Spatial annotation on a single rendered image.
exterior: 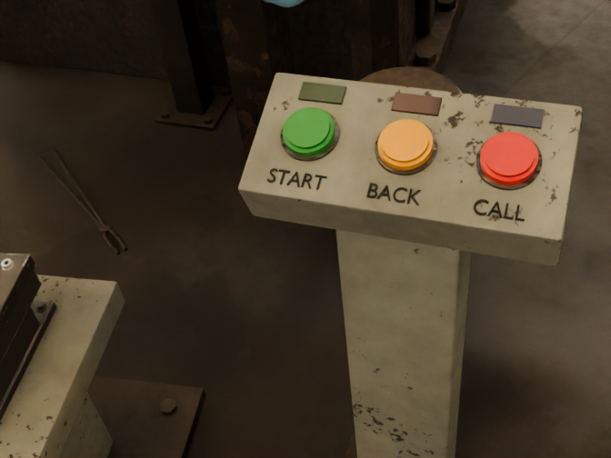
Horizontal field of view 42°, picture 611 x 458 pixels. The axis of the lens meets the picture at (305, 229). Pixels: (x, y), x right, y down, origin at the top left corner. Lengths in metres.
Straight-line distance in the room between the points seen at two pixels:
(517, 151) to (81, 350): 0.53
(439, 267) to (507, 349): 0.60
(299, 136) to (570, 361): 0.72
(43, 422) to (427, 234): 0.46
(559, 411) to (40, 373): 0.68
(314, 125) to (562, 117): 0.18
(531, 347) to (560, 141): 0.66
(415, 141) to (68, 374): 0.48
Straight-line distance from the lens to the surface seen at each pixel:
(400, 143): 0.60
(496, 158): 0.59
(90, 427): 1.10
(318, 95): 0.64
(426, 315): 0.69
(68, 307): 0.96
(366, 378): 0.79
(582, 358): 1.24
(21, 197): 1.61
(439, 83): 0.81
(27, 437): 0.87
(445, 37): 1.70
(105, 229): 1.47
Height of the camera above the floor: 0.99
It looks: 46 degrees down
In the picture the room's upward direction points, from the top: 8 degrees counter-clockwise
